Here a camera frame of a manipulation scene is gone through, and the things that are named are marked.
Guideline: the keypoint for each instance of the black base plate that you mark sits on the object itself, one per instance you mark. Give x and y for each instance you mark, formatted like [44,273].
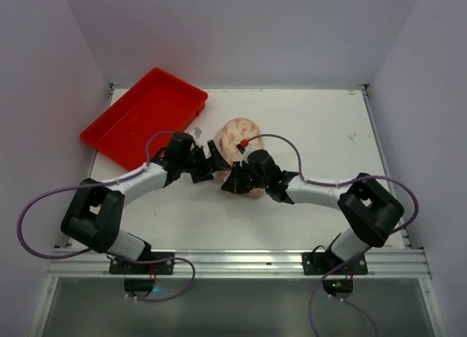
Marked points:
[160,263]
[320,263]

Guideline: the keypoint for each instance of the floral mesh laundry bag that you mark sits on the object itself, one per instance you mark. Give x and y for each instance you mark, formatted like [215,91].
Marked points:
[226,140]

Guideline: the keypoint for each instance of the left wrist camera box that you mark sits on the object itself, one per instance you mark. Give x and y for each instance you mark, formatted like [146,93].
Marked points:
[196,132]

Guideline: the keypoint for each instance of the red plastic tray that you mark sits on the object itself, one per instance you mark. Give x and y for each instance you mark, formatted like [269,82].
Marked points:
[157,102]

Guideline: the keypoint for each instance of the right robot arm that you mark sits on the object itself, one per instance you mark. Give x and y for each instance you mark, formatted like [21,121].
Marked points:
[371,211]

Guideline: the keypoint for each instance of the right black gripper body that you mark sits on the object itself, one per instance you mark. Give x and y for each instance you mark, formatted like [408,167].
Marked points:
[238,177]

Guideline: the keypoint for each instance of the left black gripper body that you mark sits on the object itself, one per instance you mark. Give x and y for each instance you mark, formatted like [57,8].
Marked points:
[201,165]

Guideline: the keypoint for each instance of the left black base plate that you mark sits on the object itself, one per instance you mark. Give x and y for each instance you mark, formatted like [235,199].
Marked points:
[160,263]

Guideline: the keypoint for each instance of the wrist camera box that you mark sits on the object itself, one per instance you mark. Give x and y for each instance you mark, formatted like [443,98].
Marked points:
[196,132]
[245,148]

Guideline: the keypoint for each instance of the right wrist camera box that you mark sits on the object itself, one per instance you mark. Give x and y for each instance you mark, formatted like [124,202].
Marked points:
[245,148]

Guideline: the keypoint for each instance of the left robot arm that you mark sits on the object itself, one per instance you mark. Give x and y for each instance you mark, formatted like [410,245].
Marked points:
[94,214]

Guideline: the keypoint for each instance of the aluminium front rail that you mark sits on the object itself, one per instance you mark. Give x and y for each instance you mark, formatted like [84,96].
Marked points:
[261,264]

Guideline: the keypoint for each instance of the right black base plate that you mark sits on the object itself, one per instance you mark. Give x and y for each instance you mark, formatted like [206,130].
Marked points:
[320,263]

